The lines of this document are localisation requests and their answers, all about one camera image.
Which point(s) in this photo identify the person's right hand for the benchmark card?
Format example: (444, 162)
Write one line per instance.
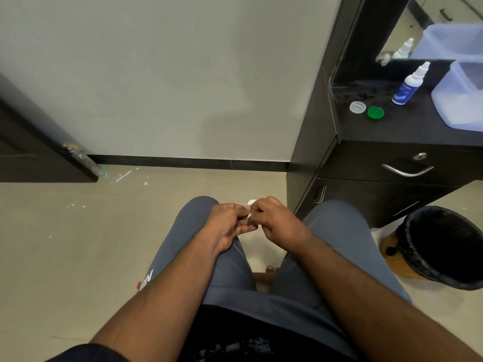
(281, 226)

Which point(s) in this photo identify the dark wooden panel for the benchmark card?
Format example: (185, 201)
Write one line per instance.
(34, 158)

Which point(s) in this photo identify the black dresser cabinet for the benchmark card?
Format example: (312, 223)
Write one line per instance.
(358, 199)

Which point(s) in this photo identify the green lens cap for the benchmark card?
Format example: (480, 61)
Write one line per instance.
(376, 113)

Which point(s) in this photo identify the dark shirt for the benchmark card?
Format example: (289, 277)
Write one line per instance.
(234, 335)

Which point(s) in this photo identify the black lined trash bin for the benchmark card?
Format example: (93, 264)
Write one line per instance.
(441, 248)

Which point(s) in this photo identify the white clear lens cap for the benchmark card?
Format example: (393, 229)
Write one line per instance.
(357, 107)

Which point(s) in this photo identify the person's left forearm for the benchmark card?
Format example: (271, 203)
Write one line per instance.
(162, 297)

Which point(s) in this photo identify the dresser mirror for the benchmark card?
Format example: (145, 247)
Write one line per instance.
(426, 18)

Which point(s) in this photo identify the clear plastic wrap strip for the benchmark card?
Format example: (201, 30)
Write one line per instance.
(85, 160)

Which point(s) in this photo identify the white floor scrap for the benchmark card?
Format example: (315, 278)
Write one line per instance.
(123, 176)

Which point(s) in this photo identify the grey trousers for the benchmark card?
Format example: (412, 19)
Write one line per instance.
(294, 294)

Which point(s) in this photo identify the person's foot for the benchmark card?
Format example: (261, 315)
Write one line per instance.
(270, 268)

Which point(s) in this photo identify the clear blue plastic container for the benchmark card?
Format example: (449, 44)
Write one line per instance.
(460, 109)

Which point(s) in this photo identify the person's right forearm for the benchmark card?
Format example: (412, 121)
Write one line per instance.
(381, 305)

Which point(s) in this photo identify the blue white solution bottle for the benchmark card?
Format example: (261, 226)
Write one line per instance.
(405, 90)

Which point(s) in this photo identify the person's left hand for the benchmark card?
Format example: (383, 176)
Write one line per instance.
(224, 229)

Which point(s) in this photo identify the brown wooden stool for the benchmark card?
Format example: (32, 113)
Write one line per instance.
(264, 282)

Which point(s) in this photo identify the white contact lens case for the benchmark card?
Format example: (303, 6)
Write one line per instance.
(251, 202)

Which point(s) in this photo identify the silver drawer lock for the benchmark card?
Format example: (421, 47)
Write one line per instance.
(420, 156)

